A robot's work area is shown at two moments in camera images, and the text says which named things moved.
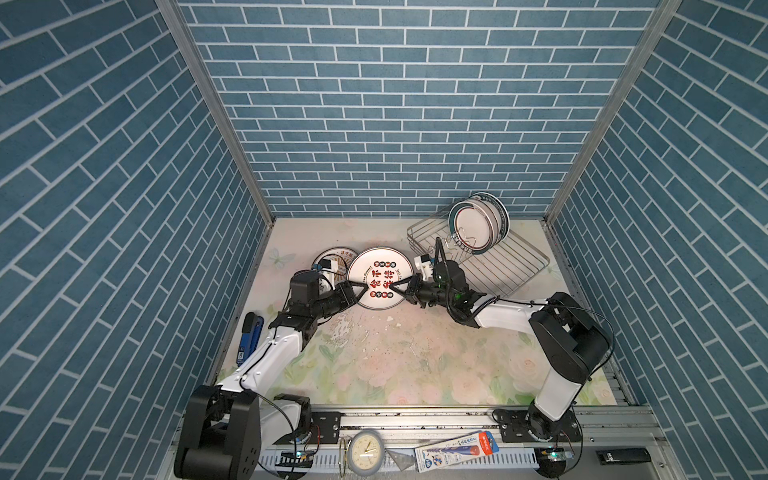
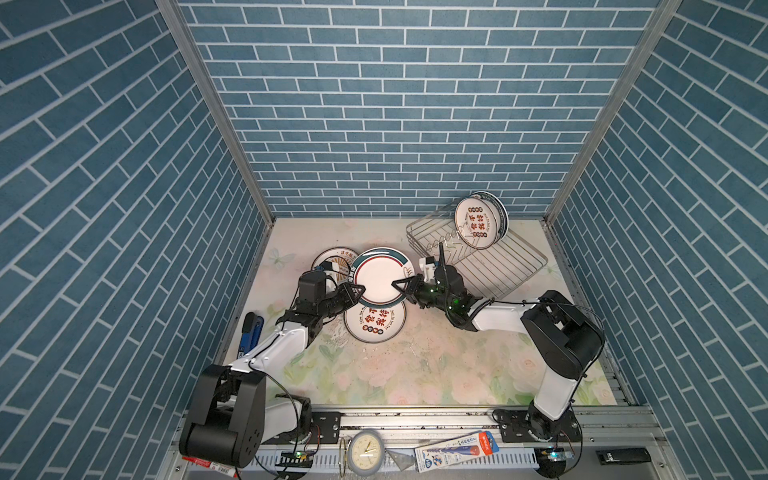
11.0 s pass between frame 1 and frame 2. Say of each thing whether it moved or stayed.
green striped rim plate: moved
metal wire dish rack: stayed
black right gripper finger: stayed
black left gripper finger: stayed
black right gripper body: stayed
